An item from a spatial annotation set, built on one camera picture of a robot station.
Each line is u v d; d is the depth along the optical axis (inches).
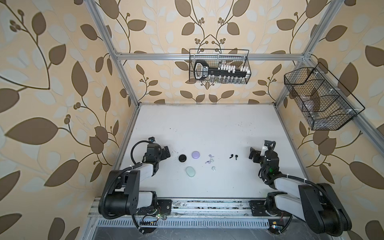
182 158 35.8
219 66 31.7
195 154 36.8
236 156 36.3
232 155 36.4
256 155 32.7
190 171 34.0
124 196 17.0
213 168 34.2
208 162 35.5
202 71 33.2
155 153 29.5
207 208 29.7
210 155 36.8
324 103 28.9
